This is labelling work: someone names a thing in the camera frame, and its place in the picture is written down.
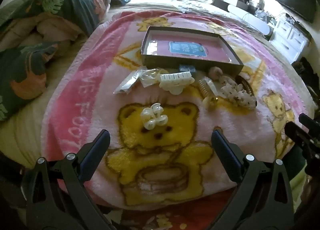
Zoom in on brown hair hoop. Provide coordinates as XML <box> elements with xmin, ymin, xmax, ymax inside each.
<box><xmin>235</xmin><ymin>75</ymin><xmax>255</xmax><ymax>96</ymax></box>

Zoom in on white drawer dresser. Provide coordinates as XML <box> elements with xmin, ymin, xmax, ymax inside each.
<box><xmin>269</xmin><ymin>17</ymin><xmax>311</xmax><ymax>64</ymax></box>

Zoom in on cream gold spiral hair clip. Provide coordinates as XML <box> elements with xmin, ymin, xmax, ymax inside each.
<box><xmin>198</xmin><ymin>76</ymin><xmax>221</xmax><ymax>110</ymax></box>

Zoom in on small blue box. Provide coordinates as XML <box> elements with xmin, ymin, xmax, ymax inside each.
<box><xmin>179</xmin><ymin>64</ymin><xmax>196</xmax><ymax>73</ymax></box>

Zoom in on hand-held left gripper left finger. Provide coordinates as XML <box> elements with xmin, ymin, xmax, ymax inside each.
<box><xmin>21</xmin><ymin>129</ymin><xmax>118</xmax><ymax>230</ymax></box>

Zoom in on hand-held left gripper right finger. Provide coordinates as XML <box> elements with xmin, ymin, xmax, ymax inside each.
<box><xmin>211</xmin><ymin>130</ymin><xmax>294</xmax><ymax>230</ymax></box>

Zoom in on clear bag with hair clip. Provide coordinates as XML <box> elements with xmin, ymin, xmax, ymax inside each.
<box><xmin>139</xmin><ymin>69</ymin><xmax>161</xmax><ymax>87</ymax></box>

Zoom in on spotted white hair claw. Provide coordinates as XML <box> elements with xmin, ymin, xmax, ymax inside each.
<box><xmin>220</xmin><ymin>75</ymin><xmax>258</xmax><ymax>109</ymax></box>

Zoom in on dark cardboard box pink inside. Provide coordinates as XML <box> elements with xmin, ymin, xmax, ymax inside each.
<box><xmin>140</xmin><ymin>26</ymin><xmax>244</xmax><ymax>75</ymax></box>

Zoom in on pink round hair clip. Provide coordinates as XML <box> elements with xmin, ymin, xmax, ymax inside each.
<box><xmin>209</xmin><ymin>67</ymin><xmax>225</xmax><ymax>81</ymax></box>

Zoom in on large white hair claw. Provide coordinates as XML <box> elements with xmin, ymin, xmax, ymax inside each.
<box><xmin>159</xmin><ymin>71</ymin><xmax>195</xmax><ymax>95</ymax></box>

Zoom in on beige bed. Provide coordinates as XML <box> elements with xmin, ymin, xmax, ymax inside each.
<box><xmin>0</xmin><ymin>0</ymin><xmax>320</xmax><ymax>178</ymax></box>

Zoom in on small pearl white hair claw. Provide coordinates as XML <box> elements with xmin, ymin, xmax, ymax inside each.
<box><xmin>140</xmin><ymin>104</ymin><xmax>167</xmax><ymax>130</ymax></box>

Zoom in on dark green floral duvet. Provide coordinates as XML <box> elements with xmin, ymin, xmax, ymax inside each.
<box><xmin>0</xmin><ymin>0</ymin><xmax>112</xmax><ymax>122</ymax></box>

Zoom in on crumpled lavender sheet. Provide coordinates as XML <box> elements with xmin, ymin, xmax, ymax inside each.
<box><xmin>172</xmin><ymin>0</ymin><xmax>218</xmax><ymax>13</ymax></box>

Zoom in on white rounded vanity desk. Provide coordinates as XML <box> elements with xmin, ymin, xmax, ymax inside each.
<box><xmin>227</xmin><ymin>4</ymin><xmax>271</xmax><ymax>37</ymax></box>

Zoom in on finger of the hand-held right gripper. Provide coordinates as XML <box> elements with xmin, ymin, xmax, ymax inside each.
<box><xmin>299</xmin><ymin>113</ymin><xmax>320</xmax><ymax>136</ymax></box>
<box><xmin>284</xmin><ymin>121</ymin><xmax>320</xmax><ymax>167</ymax></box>

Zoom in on pink bear printed blanket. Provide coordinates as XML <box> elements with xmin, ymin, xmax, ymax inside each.
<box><xmin>41</xmin><ymin>11</ymin><xmax>313</xmax><ymax>230</ymax></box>

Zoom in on long clear plastic packet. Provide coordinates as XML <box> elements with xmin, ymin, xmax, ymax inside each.
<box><xmin>113</xmin><ymin>69</ymin><xmax>142</xmax><ymax>94</ymax></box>

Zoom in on blue printed card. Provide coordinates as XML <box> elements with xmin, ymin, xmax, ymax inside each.
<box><xmin>169</xmin><ymin>41</ymin><xmax>207</xmax><ymax>58</ymax></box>

